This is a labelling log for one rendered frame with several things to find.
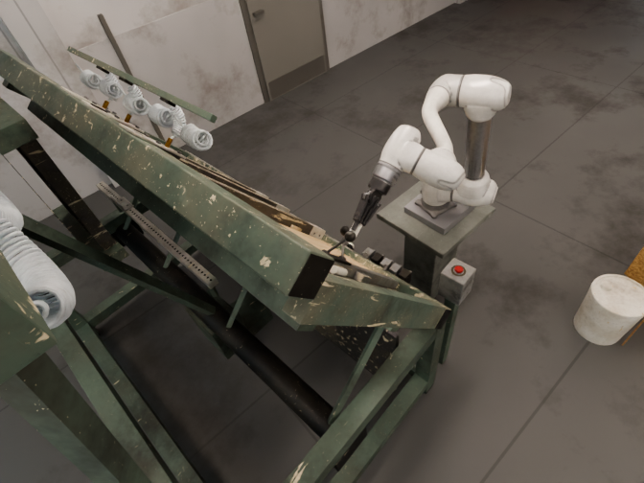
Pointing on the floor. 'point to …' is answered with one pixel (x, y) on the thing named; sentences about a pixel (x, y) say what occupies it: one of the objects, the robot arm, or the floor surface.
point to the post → (448, 331)
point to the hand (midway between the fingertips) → (354, 231)
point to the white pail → (610, 310)
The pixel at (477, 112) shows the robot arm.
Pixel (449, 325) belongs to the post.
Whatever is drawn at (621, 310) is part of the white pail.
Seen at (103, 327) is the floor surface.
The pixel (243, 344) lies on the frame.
